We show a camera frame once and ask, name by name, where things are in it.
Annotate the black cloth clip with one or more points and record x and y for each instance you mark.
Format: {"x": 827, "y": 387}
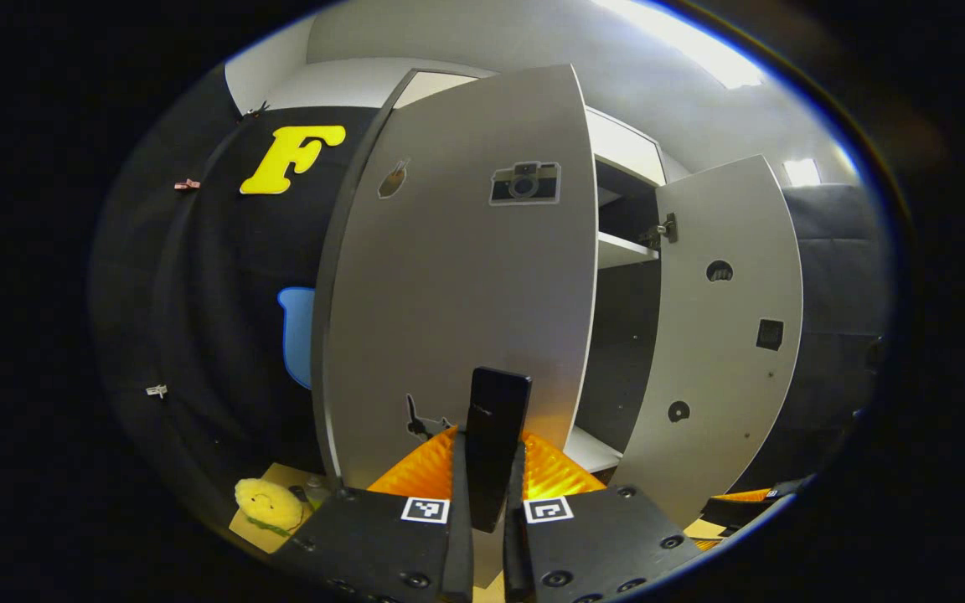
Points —
{"x": 256, "y": 110}

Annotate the black backdrop cloth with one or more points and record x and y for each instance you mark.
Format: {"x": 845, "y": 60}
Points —
{"x": 214, "y": 293}

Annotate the white cloth clip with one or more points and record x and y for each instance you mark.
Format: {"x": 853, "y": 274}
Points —
{"x": 157, "y": 390}

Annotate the grey double-door shoe cabinet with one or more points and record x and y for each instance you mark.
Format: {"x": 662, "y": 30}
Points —
{"x": 625, "y": 249}

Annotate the small ceiling light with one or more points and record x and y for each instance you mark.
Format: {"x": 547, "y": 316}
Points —
{"x": 802, "y": 172}

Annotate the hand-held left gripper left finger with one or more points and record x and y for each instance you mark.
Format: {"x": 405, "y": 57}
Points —
{"x": 459, "y": 536}

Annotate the yellow plush toy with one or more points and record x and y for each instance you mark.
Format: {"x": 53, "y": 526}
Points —
{"x": 269, "y": 502}

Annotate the red cloth clip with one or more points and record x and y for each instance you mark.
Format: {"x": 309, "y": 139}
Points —
{"x": 188, "y": 184}

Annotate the camera sticker shoe cabinet door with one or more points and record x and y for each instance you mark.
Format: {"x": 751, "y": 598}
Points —
{"x": 449, "y": 276}

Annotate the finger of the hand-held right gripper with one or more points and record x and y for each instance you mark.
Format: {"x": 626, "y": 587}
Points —
{"x": 750, "y": 509}

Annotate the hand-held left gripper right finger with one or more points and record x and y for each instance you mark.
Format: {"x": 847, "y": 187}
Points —
{"x": 514, "y": 553}

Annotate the headphone sticker shoe cabinet door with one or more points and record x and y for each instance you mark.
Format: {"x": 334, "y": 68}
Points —
{"x": 725, "y": 352}

